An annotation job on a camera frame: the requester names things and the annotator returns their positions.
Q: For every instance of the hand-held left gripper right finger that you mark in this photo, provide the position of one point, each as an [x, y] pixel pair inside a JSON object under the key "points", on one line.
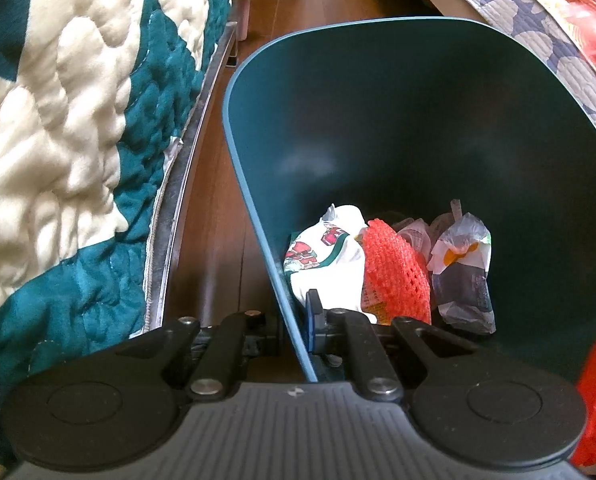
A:
{"points": [[312, 335]]}

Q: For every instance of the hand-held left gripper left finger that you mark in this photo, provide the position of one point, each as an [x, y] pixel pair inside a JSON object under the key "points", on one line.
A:
{"points": [[265, 335]]}

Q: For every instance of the dark teal trash bin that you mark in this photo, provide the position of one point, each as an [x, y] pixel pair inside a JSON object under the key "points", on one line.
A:
{"points": [[403, 135]]}

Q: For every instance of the white printed packet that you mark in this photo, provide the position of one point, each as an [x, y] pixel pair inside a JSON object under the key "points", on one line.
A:
{"points": [[328, 270]]}

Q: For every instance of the red foam net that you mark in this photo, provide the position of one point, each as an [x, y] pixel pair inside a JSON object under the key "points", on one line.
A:
{"points": [[393, 265]]}

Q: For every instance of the clear plastic wrapper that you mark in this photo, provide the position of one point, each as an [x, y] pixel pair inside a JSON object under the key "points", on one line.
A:
{"points": [[460, 280], [418, 240]]}

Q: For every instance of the teal and white quilt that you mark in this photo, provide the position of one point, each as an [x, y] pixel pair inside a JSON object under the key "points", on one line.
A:
{"points": [[52, 110]]}

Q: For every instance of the pink furniture leg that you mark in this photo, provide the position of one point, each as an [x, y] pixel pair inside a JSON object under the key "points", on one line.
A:
{"points": [[244, 17]]}

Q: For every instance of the metal bed frame rail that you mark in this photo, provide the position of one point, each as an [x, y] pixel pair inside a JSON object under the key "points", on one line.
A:
{"points": [[187, 145]]}

